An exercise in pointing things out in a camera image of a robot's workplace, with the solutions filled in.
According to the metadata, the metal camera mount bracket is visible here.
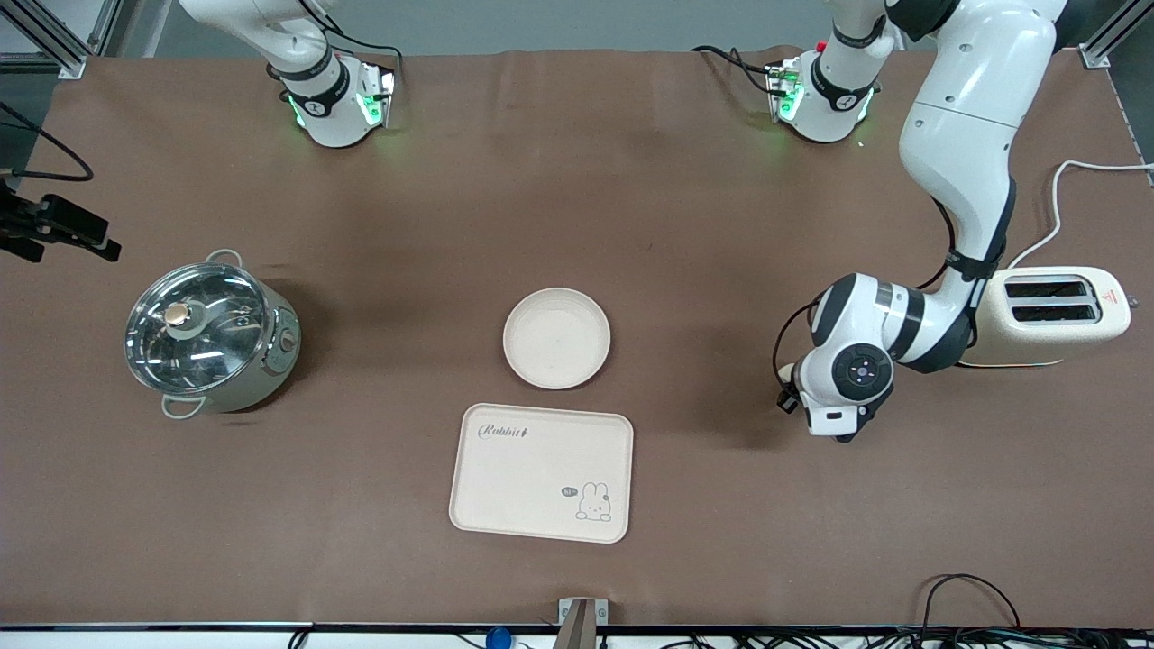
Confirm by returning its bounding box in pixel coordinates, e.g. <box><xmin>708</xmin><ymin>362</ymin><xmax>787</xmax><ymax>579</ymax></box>
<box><xmin>557</xmin><ymin>598</ymin><xmax>609</xmax><ymax>649</ymax></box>

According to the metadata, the cream two-slot toaster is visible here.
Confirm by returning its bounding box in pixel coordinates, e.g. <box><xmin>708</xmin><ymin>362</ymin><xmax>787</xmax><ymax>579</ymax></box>
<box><xmin>957</xmin><ymin>266</ymin><xmax>1133</xmax><ymax>368</ymax></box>

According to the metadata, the black right base cable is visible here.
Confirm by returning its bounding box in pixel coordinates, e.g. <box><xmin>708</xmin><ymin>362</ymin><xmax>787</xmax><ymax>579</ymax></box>
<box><xmin>288</xmin><ymin>0</ymin><xmax>404</xmax><ymax>75</ymax></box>

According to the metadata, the black left base cable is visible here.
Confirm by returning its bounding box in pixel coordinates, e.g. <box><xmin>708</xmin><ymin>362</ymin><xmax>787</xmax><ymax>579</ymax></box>
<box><xmin>691</xmin><ymin>44</ymin><xmax>778</xmax><ymax>96</ymax></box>

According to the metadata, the black cable bundle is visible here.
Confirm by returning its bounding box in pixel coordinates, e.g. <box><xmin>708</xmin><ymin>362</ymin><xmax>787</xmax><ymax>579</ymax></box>
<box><xmin>631</xmin><ymin>573</ymin><xmax>1154</xmax><ymax>649</ymax></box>

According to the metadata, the round beige plate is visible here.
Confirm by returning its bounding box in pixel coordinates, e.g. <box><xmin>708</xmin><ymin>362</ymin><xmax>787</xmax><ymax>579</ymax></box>
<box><xmin>502</xmin><ymin>288</ymin><xmax>612</xmax><ymax>391</ymax></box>

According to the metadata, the white toaster power cable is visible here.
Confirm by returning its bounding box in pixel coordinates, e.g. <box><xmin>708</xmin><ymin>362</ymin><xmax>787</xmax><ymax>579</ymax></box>
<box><xmin>1007</xmin><ymin>160</ymin><xmax>1154</xmax><ymax>270</ymax></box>

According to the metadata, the aluminium frame profile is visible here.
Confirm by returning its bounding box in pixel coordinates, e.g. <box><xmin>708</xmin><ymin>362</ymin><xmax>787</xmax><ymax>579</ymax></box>
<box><xmin>1078</xmin><ymin>0</ymin><xmax>1154</xmax><ymax>69</ymax></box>
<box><xmin>0</xmin><ymin>0</ymin><xmax>124</xmax><ymax>78</ymax></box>

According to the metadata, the beige rabbit print tray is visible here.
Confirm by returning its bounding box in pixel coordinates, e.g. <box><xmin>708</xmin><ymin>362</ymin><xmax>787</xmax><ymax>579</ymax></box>
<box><xmin>449</xmin><ymin>403</ymin><xmax>635</xmax><ymax>544</ymax></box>

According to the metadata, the steel cooking pot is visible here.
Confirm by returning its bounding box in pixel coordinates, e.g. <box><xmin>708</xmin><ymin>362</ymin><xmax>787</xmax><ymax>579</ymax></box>
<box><xmin>124</xmin><ymin>249</ymin><xmax>302</xmax><ymax>421</ymax></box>

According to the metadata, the black base cable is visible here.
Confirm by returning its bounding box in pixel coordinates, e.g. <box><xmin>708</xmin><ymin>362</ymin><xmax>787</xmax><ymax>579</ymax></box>
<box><xmin>288</xmin><ymin>0</ymin><xmax>404</xmax><ymax>75</ymax></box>
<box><xmin>691</xmin><ymin>44</ymin><xmax>778</xmax><ymax>96</ymax></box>

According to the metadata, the brown table cloth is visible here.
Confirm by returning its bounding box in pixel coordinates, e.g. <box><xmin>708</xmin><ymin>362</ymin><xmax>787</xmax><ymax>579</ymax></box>
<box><xmin>0</xmin><ymin>47</ymin><xmax>1154</xmax><ymax>629</ymax></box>

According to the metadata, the glass pot lid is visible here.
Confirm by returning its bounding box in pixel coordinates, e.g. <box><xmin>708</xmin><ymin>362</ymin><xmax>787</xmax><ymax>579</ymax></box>
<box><xmin>124</xmin><ymin>261</ymin><xmax>272</xmax><ymax>396</ymax></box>

